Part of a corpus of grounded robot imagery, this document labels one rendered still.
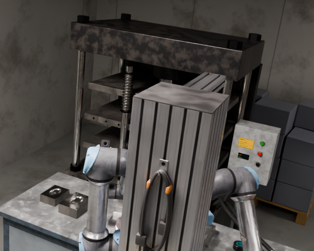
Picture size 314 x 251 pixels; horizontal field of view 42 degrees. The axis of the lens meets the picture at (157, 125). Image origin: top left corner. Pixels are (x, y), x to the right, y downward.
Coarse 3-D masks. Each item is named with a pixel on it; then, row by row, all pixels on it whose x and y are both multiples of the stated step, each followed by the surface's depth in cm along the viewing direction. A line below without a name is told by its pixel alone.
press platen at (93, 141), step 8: (112, 128) 379; (120, 128) 381; (96, 136) 356; (104, 136) 358; (112, 136) 360; (128, 136) 364; (88, 144) 341; (96, 144) 339; (112, 144) 343; (128, 144) 347; (224, 152) 354; (224, 160) 348
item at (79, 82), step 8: (80, 56) 314; (80, 64) 316; (120, 64) 379; (80, 72) 318; (120, 72) 381; (80, 80) 320; (248, 80) 336; (80, 88) 322; (224, 88) 275; (248, 88) 339; (80, 96) 324; (120, 96) 389; (240, 96) 342; (80, 104) 327; (240, 104) 343; (80, 112) 329; (240, 112) 345; (80, 120) 332; (80, 128) 335; (224, 128) 286; (80, 136) 337; (232, 136) 355; (80, 144) 341; (72, 160) 344; (72, 168) 344; (80, 168) 346
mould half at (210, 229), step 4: (208, 228) 260; (212, 228) 274; (208, 232) 257; (212, 232) 270; (208, 236) 260; (212, 236) 274; (204, 240) 253; (208, 240) 263; (204, 244) 253; (204, 248) 257
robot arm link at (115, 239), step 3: (117, 231) 187; (111, 234) 187; (114, 234) 185; (117, 234) 185; (111, 237) 185; (114, 237) 184; (117, 237) 183; (111, 240) 184; (114, 240) 184; (117, 240) 183; (111, 243) 183; (114, 243) 183; (117, 243) 182; (111, 246) 182; (114, 246) 183; (117, 246) 183; (111, 249) 182; (114, 249) 182; (117, 249) 182
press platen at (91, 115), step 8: (112, 104) 365; (120, 104) 368; (88, 112) 337; (96, 112) 339; (104, 112) 341; (112, 112) 344; (120, 112) 346; (96, 120) 331; (104, 120) 328; (112, 120) 325; (120, 120) 327; (232, 120) 361; (128, 128) 321; (232, 128) 348; (224, 136) 324
